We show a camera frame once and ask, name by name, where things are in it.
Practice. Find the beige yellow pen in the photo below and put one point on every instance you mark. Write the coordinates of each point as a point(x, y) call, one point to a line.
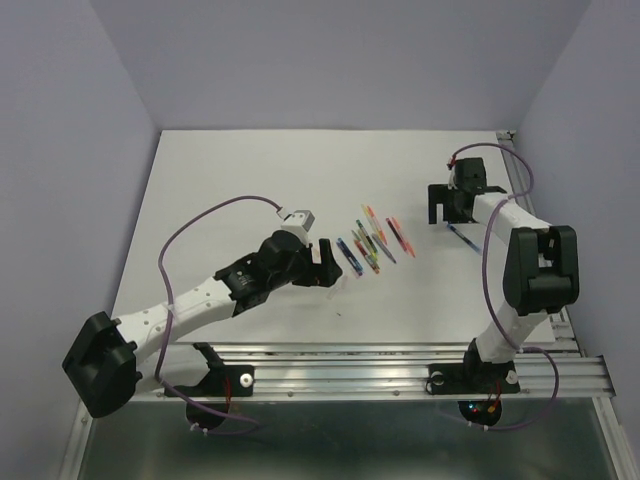
point(367, 247)

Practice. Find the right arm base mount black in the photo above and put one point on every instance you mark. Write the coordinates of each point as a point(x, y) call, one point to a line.
point(472, 376)

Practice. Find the aluminium front rail frame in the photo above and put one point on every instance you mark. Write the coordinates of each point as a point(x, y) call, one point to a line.
point(359, 412)

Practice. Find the aluminium right side rail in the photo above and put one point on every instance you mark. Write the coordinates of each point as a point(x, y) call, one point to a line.
point(525, 200)

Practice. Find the pink red capped pen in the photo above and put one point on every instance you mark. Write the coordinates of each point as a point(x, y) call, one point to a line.
point(396, 234)

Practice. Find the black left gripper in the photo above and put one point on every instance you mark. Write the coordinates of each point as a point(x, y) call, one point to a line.
point(323, 273)

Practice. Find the purple tinted pen cap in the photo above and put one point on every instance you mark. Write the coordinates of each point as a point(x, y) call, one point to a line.
point(332, 293)

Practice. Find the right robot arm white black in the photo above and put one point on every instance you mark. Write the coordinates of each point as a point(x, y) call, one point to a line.
point(490, 344)

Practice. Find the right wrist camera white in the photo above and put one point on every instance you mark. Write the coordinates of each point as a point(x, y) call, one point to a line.
point(452, 182)

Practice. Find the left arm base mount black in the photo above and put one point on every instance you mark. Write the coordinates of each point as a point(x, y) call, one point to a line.
point(208, 402)

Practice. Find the blue green pen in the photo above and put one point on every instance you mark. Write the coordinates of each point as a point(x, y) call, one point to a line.
point(353, 261)

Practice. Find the grey purple marker pen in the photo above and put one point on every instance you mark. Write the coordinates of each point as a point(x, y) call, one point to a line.
point(382, 246)

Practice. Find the blue capped pen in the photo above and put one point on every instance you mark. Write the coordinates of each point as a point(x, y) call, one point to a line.
point(475, 246)

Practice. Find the dark orange tipped pen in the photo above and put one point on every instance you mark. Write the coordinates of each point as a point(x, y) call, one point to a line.
point(367, 256)

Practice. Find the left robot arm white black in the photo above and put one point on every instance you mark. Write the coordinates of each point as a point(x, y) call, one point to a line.
point(104, 362)

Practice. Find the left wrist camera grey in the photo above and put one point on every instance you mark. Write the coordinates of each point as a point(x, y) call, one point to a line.
point(298, 223)

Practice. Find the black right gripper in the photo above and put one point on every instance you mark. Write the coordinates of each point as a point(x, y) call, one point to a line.
point(439, 193)

